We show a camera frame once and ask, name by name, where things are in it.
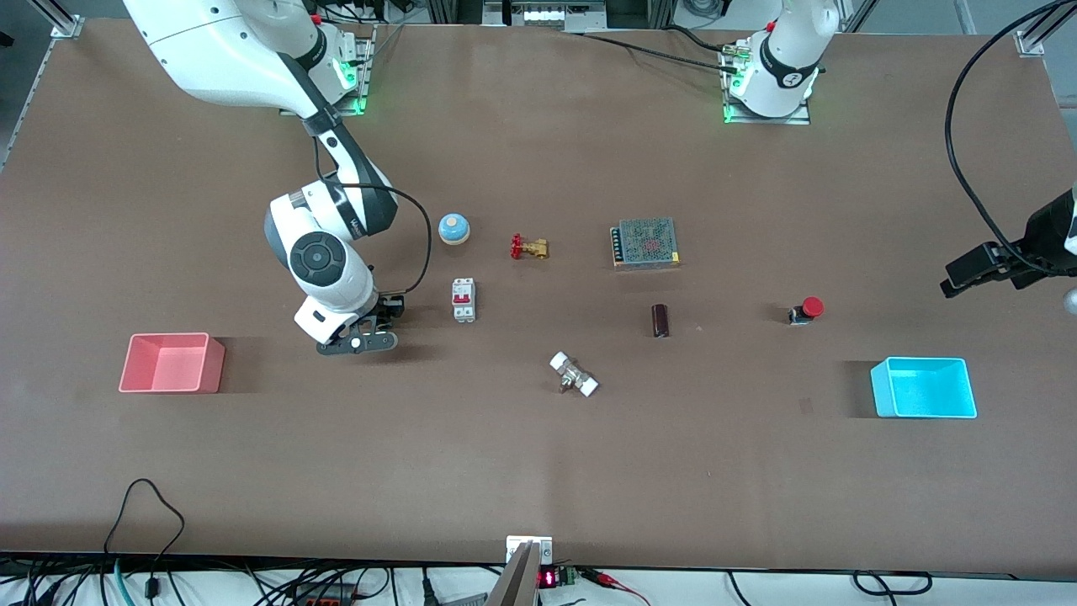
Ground black looped table cable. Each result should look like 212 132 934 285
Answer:
103 478 187 606

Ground metal mesh power supply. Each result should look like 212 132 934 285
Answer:
610 217 682 271

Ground blue plastic bin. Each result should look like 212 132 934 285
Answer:
869 356 979 420

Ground white power strip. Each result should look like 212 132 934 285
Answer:
483 0 608 31

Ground black cable to base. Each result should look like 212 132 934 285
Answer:
581 27 741 73

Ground pink plastic bin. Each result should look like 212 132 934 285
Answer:
118 332 226 395

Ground white pole bracket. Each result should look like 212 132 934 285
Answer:
506 535 554 566

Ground metal fitting white caps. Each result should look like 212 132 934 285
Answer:
549 351 600 398

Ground aluminium frame corner profile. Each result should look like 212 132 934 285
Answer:
1014 0 1077 58

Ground black coiled floor cable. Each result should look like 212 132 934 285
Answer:
853 570 934 598

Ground grey camera pole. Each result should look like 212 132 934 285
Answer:
485 540 541 606

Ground red alligator clip lead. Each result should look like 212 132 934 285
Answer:
579 568 650 606

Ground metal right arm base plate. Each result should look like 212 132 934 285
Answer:
328 24 376 117

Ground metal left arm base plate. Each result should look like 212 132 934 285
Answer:
721 42 811 126

